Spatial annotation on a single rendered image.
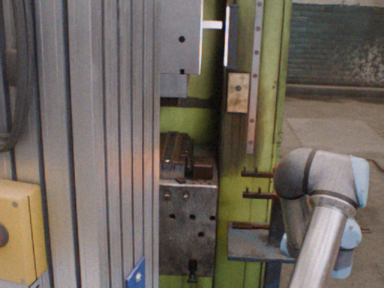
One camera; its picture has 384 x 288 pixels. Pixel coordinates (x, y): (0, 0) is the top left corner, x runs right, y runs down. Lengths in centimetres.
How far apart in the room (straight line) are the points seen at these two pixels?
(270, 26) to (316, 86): 617
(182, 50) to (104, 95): 135
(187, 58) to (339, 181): 100
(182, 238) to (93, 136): 159
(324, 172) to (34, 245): 72
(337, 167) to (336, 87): 718
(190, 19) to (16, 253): 143
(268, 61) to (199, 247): 86
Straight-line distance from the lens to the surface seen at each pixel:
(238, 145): 221
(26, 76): 62
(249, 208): 234
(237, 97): 213
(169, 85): 200
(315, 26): 813
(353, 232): 146
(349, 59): 834
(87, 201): 66
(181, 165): 210
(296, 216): 138
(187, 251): 221
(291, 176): 121
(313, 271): 112
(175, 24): 197
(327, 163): 119
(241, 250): 196
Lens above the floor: 173
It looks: 19 degrees down
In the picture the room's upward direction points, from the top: 2 degrees clockwise
